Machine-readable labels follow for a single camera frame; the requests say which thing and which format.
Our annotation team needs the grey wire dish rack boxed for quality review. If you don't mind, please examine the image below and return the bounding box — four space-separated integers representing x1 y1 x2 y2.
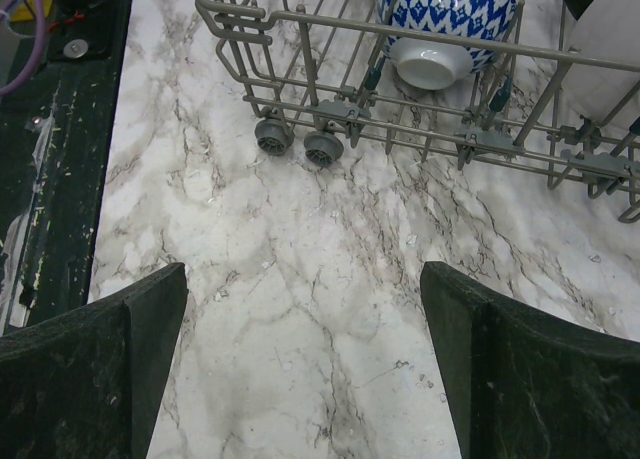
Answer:
194 0 639 224

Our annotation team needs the black mounting base bar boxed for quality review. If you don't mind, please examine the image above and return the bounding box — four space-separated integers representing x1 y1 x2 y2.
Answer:
1 0 133 334

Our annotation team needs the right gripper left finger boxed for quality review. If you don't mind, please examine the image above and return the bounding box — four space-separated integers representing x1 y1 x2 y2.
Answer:
1 263 188 458

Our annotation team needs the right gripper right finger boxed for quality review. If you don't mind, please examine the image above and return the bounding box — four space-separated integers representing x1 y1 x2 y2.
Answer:
420 261 639 458

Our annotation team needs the blue rimmed white plate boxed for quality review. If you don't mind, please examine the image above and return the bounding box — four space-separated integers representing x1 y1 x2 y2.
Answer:
562 0 639 122

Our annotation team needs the blue zigzag patterned bowl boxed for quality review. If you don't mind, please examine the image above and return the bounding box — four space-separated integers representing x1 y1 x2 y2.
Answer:
376 0 517 91

